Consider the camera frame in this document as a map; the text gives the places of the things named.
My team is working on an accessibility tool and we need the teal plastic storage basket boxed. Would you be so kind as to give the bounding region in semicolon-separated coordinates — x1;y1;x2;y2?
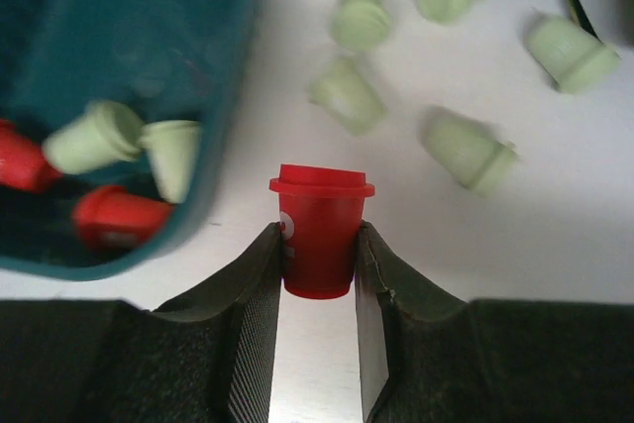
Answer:
1;0;261;281

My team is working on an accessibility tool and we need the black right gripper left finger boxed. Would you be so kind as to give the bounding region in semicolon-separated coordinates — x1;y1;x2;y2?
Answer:
1;224;281;422

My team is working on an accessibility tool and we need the red coffee capsule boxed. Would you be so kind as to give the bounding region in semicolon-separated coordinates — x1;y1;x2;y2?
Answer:
71;185;175;250
1;119;63;193
269;163;375;300

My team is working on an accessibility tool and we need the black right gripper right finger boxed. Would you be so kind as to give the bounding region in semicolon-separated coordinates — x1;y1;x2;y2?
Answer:
355;224;633;422

